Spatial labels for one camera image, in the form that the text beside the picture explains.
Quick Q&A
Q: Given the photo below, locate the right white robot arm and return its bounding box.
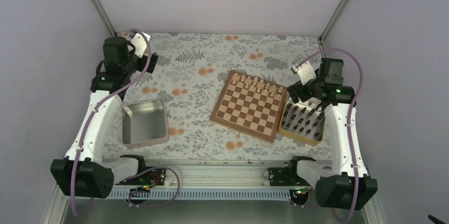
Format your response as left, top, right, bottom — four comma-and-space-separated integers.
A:
286, 58, 378, 210

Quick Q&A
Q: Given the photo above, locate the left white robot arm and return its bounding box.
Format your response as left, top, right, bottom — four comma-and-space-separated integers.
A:
50, 33, 158, 199

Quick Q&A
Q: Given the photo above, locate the yellow tin with dark pieces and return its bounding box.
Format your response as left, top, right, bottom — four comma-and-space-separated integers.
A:
277, 97, 325, 146

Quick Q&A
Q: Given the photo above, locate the wooden chessboard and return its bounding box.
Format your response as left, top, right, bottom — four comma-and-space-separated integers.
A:
210, 70, 287, 144

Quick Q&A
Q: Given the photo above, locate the floral patterned table mat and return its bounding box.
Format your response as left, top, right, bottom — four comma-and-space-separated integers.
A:
103, 33, 331, 160

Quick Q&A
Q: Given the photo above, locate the empty silver metal tin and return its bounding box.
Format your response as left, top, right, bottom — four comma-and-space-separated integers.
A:
122, 99, 170, 149

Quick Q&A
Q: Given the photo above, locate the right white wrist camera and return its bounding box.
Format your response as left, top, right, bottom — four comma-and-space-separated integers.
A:
291, 61, 317, 85

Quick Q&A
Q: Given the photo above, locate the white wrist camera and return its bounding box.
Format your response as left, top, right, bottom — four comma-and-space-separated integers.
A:
291, 61, 317, 85
131, 33, 151, 58

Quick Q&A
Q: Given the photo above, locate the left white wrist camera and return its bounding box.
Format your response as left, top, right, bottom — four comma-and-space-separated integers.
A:
131, 33, 151, 58

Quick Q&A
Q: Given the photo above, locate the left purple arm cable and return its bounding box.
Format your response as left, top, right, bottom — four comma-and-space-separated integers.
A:
70, 29, 152, 218

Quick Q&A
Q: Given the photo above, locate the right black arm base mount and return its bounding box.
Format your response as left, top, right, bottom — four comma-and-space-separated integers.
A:
262, 167, 312, 206

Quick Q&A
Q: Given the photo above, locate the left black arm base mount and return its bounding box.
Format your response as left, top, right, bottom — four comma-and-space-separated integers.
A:
119, 168, 166, 205

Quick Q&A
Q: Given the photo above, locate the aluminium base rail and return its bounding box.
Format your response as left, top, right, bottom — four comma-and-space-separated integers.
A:
102, 159, 373, 202

